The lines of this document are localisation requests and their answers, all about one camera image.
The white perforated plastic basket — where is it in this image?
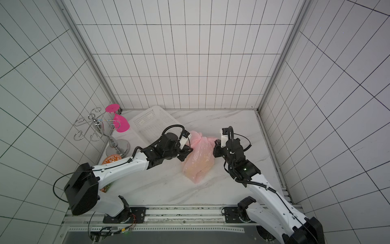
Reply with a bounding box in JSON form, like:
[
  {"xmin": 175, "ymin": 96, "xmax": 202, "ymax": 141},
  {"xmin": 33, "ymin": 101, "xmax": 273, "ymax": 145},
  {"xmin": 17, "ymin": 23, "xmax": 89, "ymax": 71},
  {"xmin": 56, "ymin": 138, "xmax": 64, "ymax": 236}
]
[{"xmin": 129, "ymin": 106, "xmax": 180, "ymax": 146}]

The pink plastic bag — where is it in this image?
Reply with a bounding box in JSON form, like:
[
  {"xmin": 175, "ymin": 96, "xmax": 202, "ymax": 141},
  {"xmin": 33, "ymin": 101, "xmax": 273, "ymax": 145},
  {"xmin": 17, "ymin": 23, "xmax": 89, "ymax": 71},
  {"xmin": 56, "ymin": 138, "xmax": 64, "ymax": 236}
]
[{"xmin": 182, "ymin": 131, "xmax": 217, "ymax": 184}]

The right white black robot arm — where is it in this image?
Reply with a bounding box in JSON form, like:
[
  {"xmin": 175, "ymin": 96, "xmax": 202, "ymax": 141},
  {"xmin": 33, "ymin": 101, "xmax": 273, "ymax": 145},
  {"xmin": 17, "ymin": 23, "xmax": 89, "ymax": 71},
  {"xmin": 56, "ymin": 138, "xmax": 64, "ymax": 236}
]
[{"xmin": 213, "ymin": 138, "xmax": 325, "ymax": 244}]

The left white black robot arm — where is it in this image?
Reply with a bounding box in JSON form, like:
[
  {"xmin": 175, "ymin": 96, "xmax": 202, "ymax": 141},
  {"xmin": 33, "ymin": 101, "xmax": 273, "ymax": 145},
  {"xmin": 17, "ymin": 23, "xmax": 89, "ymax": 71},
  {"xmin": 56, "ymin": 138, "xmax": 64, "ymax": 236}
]
[{"xmin": 64, "ymin": 130, "xmax": 193, "ymax": 222}]

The chrome hook stand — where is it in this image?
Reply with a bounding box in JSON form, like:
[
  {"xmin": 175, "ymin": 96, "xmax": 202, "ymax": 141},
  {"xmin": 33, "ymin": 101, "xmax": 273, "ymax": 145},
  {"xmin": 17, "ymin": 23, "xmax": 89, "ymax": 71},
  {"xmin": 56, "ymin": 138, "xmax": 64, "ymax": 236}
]
[{"xmin": 73, "ymin": 107, "xmax": 131, "ymax": 158}]

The orange patterned round container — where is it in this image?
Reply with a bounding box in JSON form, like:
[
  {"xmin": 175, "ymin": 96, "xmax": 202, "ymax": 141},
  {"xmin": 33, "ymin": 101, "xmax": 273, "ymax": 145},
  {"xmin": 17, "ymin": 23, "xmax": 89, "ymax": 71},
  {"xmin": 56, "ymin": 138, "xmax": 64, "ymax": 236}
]
[{"xmin": 102, "ymin": 154, "xmax": 122, "ymax": 165}]

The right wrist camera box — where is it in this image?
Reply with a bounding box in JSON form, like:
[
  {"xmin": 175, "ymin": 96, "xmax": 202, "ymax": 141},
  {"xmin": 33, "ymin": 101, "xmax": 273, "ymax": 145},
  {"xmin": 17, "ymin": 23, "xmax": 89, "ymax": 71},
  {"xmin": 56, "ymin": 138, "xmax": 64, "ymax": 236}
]
[{"xmin": 220, "ymin": 126, "xmax": 234, "ymax": 148}]

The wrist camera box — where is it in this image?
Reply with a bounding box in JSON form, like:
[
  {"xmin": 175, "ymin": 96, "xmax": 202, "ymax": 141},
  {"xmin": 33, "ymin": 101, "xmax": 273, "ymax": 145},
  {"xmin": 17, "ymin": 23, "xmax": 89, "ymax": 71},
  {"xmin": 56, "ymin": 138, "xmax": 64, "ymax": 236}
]
[
  {"xmin": 179, "ymin": 130, "xmax": 191, "ymax": 149},
  {"xmin": 220, "ymin": 126, "xmax": 234, "ymax": 148}
]

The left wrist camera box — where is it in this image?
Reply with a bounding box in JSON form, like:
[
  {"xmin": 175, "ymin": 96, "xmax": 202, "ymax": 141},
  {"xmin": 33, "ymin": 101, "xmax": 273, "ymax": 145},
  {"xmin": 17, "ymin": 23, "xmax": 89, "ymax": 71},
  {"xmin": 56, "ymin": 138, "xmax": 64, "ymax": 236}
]
[{"xmin": 179, "ymin": 130, "xmax": 191, "ymax": 149}]

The aluminium mounting rail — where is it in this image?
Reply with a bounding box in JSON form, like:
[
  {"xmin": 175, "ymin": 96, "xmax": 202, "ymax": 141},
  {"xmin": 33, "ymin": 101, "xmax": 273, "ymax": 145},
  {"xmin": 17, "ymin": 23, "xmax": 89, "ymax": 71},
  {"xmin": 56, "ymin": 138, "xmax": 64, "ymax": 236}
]
[{"xmin": 62, "ymin": 204, "xmax": 308, "ymax": 234}]

